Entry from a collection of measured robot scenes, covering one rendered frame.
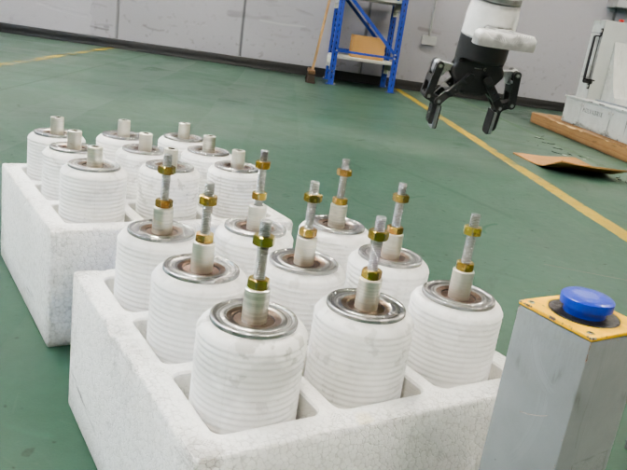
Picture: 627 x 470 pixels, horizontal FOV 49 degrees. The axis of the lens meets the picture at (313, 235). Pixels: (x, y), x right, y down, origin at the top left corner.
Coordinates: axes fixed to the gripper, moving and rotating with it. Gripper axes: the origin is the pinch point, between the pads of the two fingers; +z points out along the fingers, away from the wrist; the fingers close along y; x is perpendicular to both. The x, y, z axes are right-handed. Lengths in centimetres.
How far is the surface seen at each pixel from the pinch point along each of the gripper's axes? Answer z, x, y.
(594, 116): 88, -297, -228
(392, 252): 4.7, 31.6, 18.3
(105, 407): 20, 42, 49
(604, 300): -8, 58, 11
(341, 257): 9.9, 25.2, 22.0
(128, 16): 140, -600, 88
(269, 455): 8, 59, 35
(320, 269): 4.2, 37.2, 27.8
